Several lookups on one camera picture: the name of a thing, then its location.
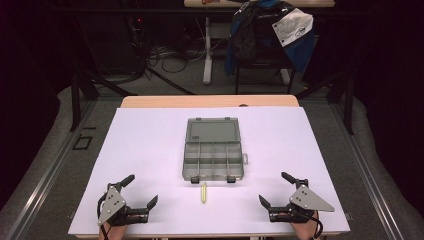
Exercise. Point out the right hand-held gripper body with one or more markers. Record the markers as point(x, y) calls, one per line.
point(308, 200)

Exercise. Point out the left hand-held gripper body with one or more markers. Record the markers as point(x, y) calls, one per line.
point(112, 204)

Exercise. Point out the small yellow-green pen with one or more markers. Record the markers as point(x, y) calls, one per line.
point(203, 195)

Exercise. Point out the grey clear plastic organizer box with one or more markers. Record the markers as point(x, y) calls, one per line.
point(213, 133)

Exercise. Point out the person's left hand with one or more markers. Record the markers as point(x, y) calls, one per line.
point(113, 232)

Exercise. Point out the person's right hand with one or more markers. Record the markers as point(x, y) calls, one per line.
point(305, 230)

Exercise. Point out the white table mat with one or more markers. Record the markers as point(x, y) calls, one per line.
point(150, 150)

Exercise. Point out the black tape floor square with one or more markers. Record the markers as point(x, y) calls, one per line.
point(82, 142)

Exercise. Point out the black metal stand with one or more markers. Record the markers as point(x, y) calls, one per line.
point(348, 106)
point(76, 100)

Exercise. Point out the light wooden table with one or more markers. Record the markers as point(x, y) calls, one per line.
point(206, 101)

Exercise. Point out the black chair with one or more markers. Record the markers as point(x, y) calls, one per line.
point(263, 66)

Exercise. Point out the white desk leg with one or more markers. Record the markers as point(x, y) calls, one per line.
point(208, 60)

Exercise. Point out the blue black white jacket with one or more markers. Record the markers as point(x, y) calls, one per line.
point(293, 26)

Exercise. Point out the light wooden background desk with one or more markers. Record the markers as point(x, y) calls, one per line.
point(300, 3)

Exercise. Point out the aluminium floor rail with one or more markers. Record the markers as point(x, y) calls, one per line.
point(43, 180)
point(366, 180)

